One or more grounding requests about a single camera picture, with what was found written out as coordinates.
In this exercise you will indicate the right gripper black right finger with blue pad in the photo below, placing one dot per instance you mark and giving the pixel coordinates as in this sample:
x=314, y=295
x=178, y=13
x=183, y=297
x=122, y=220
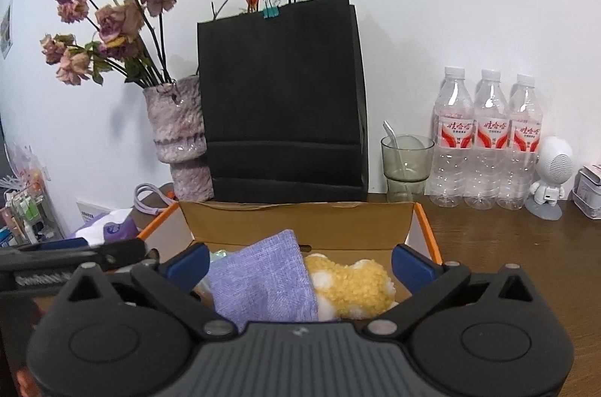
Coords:
x=413, y=270

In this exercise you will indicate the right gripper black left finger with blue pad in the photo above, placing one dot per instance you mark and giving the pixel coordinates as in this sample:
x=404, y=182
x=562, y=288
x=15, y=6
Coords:
x=188, y=268

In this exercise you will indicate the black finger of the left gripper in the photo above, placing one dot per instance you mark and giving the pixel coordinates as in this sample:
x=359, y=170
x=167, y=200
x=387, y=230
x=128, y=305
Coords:
x=118, y=255

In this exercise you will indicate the purple woven cloth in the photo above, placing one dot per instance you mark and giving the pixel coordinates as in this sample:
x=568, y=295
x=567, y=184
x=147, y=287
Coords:
x=264, y=282

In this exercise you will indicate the person's hand on gripper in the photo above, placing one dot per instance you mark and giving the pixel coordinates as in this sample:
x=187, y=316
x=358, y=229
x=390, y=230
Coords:
x=26, y=384

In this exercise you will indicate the purple tissue pack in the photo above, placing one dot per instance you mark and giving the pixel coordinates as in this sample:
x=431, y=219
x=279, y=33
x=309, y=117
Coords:
x=114, y=226

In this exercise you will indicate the pale green packet in box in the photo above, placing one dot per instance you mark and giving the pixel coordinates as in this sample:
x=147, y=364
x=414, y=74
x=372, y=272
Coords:
x=218, y=255

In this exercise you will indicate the red cardboard pumpkin box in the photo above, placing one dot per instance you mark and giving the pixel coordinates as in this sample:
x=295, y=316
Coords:
x=343, y=232

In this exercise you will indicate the yellow white plush toy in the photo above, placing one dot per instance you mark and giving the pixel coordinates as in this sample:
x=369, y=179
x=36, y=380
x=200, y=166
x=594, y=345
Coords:
x=356, y=292

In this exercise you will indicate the left water bottle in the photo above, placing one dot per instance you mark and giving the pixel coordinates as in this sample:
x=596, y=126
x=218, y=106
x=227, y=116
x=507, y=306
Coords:
x=453, y=132

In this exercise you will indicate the water bottle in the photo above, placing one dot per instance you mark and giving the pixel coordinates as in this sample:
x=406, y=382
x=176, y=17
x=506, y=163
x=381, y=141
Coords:
x=525, y=116
x=453, y=132
x=490, y=139

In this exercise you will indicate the green tinted glass cup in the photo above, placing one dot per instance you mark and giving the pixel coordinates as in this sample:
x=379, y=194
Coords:
x=417, y=152

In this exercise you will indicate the middle water bottle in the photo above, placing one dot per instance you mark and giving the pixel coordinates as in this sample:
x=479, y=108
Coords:
x=490, y=139

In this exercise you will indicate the right water bottle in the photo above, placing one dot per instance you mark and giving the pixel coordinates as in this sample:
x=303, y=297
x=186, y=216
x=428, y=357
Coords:
x=525, y=116

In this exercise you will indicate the clear straw in cup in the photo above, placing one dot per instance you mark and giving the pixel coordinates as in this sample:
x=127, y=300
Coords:
x=394, y=167

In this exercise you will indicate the purple mottled ceramic vase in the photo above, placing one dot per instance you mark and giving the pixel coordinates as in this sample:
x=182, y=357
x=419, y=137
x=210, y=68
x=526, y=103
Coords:
x=177, y=122

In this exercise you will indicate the white astronaut robot figure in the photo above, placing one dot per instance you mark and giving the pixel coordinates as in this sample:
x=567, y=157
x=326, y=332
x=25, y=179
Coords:
x=555, y=165

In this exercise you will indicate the black paper shopping bag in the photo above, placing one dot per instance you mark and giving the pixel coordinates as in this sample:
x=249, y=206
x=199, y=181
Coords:
x=284, y=104

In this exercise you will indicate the dried pink flower bouquet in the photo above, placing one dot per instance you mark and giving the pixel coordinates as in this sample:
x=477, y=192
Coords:
x=128, y=37

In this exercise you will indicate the teal binder clip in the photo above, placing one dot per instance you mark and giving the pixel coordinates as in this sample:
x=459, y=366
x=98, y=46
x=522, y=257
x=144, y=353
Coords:
x=271, y=8

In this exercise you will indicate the cluttered wire shelf rack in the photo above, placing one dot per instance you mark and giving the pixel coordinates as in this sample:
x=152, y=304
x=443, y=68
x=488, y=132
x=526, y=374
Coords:
x=26, y=208

